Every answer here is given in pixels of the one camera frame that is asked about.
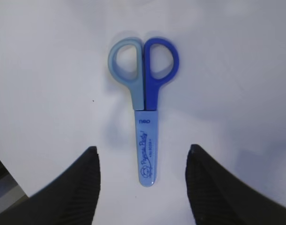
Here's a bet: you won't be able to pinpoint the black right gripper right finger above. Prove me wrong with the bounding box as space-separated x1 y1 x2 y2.
185 144 286 225

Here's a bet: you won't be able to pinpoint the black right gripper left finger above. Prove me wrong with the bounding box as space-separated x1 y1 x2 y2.
0 146 101 225

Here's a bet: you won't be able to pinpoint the blue scissors with cap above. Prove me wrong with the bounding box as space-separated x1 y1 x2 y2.
108 37 179 187

